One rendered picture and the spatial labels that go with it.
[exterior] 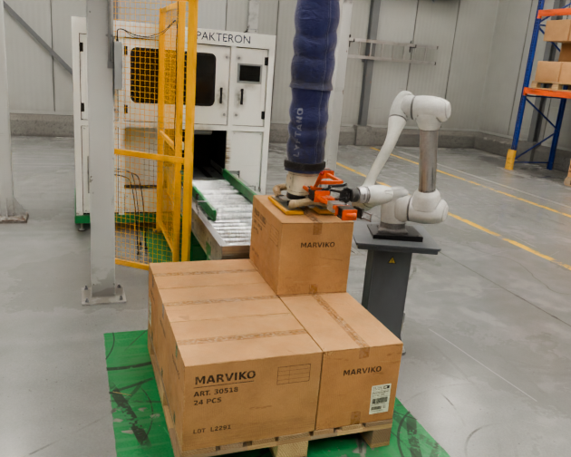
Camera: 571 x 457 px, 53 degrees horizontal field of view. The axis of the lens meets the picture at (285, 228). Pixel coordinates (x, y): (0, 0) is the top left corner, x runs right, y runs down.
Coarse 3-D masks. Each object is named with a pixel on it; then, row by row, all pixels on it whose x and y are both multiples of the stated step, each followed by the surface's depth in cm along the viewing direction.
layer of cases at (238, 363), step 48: (192, 288) 302; (240, 288) 307; (192, 336) 251; (240, 336) 254; (288, 336) 258; (336, 336) 261; (384, 336) 265; (192, 384) 231; (240, 384) 238; (288, 384) 246; (336, 384) 255; (384, 384) 264; (192, 432) 237; (240, 432) 245; (288, 432) 253
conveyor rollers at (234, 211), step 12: (192, 180) 561; (204, 180) 565; (216, 180) 569; (204, 192) 514; (216, 192) 517; (228, 192) 521; (240, 192) 525; (216, 204) 481; (228, 204) 485; (240, 204) 488; (252, 204) 492; (228, 216) 449; (240, 216) 452; (216, 228) 411; (228, 228) 414; (240, 228) 417; (228, 240) 387; (240, 240) 390
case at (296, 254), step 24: (264, 216) 323; (288, 216) 304; (312, 216) 308; (336, 216) 312; (264, 240) 323; (288, 240) 295; (312, 240) 299; (336, 240) 303; (264, 264) 324; (288, 264) 299; (312, 264) 303; (336, 264) 307; (288, 288) 303; (312, 288) 307; (336, 288) 312
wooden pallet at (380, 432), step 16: (160, 384) 295; (160, 400) 296; (176, 432) 250; (320, 432) 259; (336, 432) 263; (352, 432) 266; (368, 432) 274; (384, 432) 272; (176, 448) 251; (208, 448) 242; (224, 448) 244; (240, 448) 247; (256, 448) 250; (272, 448) 261; (288, 448) 256; (304, 448) 259
